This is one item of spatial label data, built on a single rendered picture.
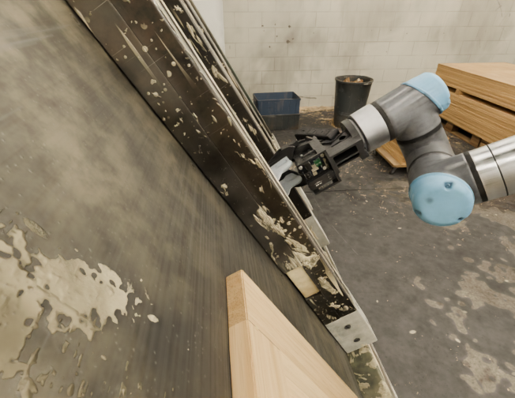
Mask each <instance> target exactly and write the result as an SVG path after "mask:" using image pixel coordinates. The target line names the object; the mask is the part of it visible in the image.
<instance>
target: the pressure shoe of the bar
mask: <svg viewBox="0 0 515 398"><path fill-rule="evenodd" d="M286 274H287V275H288V277H289V278H290V279H291V281H292V282H293V283H294V284H295V286H296V287H297V288H298V289H299V290H300V292H301V293H302V294H303V296H304V297H305V298H307V297H309V296H311V295H313V294H315V293H318V292H319V290H318V288H317V287H316V285H315V284H314V282H313V281H312V279H311V278H310V277H309V276H308V274H307V273H306V271H305V270H304V269H303V267H302V266H299V267H298V268H295V269H293V270H291V271H290V272H287V273H286Z"/></svg>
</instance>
